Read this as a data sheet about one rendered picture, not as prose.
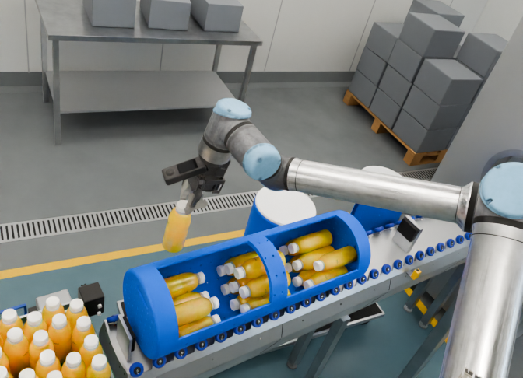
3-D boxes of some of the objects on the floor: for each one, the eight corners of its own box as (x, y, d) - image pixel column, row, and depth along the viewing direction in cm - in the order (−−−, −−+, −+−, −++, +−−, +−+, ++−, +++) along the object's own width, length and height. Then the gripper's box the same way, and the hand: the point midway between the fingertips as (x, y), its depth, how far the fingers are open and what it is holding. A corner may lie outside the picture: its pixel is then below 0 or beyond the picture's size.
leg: (298, 367, 277) (334, 296, 239) (290, 371, 274) (324, 299, 236) (293, 358, 280) (327, 287, 243) (284, 362, 277) (317, 291, 240)
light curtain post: (401, 397, 277) (591, 152, 176) (394, 400, 274) (583, 154, 173) (394, 387, 281) (575, 142, 180) (386, 391, 278) (567, 145, 176)
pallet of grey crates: (465, 159, 514) (528, 53, 443) (408, 166, 476) (468, 51, 405) (396, 99, 592) (440, 0, 521) (342, 100, 554) (382, -6, 483)
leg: (313, 388, 269) (352, 319, 231) (305, 393, 266) (343, 323, 228) (307, 379, 272) (345, 309, 235) (299, 383, 269) (335, 313, 231)
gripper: (236, 169, 133) (209, 222, 145) (222, 141, 140) (198, 194, 152) (207, 169, 128) (183, 223, 140) (194, 140, 135) (171, 194, 147)
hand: (183, 205), depth 144 cm, fingers closed on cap, 4 cm apart
